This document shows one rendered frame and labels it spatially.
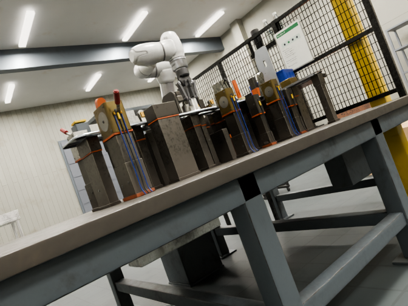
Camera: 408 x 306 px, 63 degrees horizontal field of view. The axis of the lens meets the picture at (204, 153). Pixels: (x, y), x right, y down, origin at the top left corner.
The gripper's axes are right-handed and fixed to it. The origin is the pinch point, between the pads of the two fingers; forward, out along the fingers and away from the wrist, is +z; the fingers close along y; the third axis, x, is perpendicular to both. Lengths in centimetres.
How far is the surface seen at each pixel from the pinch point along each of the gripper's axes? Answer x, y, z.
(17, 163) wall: -964, -136, -161
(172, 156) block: 21, 40, 24
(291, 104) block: 24, -51, 16
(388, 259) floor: 53, -35, 104
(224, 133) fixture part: 7.0, -7.8, 19.7
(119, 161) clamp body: 19, 62, 20
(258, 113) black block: 19.6, -24.6, 16.1
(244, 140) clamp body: 21.6, -4.1, 27.4
